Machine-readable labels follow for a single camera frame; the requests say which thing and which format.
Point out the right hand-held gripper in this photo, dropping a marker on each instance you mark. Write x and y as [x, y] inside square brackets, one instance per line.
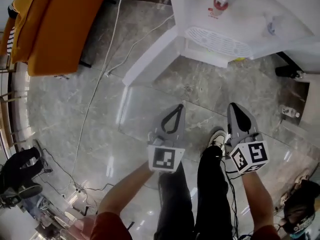
[250, 156]

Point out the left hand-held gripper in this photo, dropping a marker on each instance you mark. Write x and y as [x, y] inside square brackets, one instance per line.
[163, 159]

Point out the white water dispenser cabinet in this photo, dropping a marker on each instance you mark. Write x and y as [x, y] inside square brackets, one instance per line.
[250, 14]

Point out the person's left forearm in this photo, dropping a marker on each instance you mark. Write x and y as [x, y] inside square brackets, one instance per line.
[125, 189]

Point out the person's right forearm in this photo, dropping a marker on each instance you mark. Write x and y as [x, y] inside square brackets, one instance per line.
[257, 201]

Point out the person's right shoe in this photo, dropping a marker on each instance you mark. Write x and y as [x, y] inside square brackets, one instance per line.
[217, 139]

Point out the white bottle with dark label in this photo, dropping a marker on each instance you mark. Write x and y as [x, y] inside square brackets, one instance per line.
[290, 111]

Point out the yellow-green bottle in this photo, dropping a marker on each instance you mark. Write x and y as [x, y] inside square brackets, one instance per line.
[239, 58]

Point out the black bottle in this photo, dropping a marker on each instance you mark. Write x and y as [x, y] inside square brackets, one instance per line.
[287, 72]

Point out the person's black trousers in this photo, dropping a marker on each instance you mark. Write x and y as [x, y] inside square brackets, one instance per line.
[212, 196]

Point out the orange sofa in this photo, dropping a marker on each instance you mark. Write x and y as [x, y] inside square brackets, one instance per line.
[65, 29]

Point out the tall orange cushion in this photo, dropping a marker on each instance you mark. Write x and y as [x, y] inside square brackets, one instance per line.
[32, 16]

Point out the black white striped blanket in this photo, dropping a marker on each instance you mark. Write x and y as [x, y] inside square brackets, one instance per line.
[11, 37]

